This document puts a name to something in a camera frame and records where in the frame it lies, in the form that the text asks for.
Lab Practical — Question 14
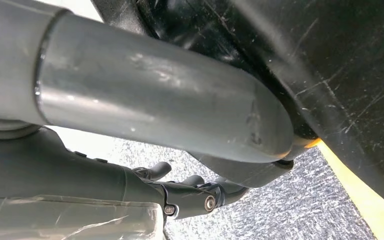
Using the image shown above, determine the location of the black scratched robot shell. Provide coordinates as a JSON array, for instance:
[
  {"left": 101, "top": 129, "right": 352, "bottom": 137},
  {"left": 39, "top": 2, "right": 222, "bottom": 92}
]
[{"left": 90, "top": 0, "right": 384, "bottom": 215}]

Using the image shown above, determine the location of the orange floor tape square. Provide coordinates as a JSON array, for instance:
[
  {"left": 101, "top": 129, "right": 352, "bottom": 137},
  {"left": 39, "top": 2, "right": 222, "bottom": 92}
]
[{"left": 305, "top": 138, "right": 384, "bottom": 240}]

